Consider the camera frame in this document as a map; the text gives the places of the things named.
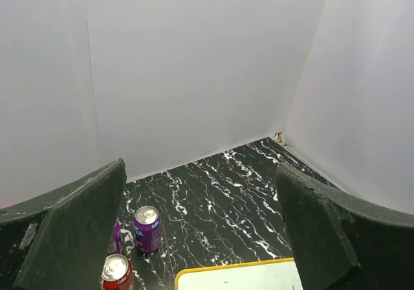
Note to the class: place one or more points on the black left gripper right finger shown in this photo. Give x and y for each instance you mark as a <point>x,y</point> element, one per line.
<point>340,241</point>

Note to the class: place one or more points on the yellow framed whiteboard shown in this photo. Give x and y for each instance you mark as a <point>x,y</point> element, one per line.
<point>266,274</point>

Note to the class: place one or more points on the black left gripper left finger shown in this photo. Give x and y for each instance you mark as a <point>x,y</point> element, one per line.
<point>59,240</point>

